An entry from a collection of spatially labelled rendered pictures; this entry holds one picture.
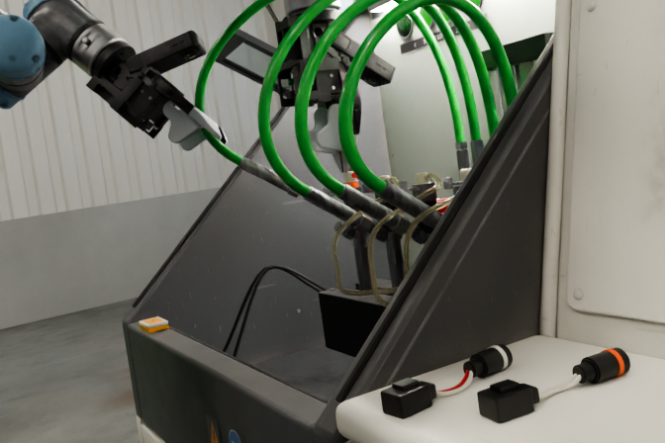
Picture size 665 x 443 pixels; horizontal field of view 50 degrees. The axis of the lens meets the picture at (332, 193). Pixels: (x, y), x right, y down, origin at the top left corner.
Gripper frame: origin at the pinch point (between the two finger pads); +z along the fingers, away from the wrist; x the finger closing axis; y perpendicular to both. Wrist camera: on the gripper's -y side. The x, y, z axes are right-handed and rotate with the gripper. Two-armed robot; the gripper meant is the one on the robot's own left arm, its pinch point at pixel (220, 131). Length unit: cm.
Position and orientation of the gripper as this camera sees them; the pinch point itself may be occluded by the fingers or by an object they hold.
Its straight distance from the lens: 102.6
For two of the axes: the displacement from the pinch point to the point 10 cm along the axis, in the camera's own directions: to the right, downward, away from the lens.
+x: -1.3, -1.6, -9.8
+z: 7.6, 6.1, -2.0
